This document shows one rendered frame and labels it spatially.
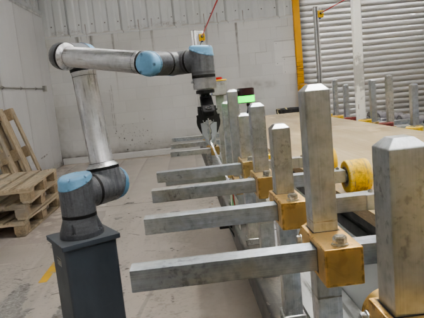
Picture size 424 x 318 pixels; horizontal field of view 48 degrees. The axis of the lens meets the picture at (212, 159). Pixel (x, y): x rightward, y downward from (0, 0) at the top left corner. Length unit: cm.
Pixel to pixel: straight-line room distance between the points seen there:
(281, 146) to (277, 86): 858
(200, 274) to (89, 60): 146
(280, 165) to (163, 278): 37
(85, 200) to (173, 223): 126
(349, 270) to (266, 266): 10
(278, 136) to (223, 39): 850
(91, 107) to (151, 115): 712
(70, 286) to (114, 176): 51
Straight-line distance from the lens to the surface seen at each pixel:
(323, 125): 65
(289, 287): 98
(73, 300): 215
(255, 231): 145
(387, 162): 42
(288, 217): 85
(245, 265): 63
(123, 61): 184
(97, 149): 221
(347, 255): 62
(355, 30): 317
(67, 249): 206
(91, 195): 212
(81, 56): 202
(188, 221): 87
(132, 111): 934
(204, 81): 178
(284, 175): 91
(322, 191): 67
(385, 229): 44
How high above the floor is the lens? 118
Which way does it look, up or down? 8 degrees down
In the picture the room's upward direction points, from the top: 6 degrees counter-clockwise
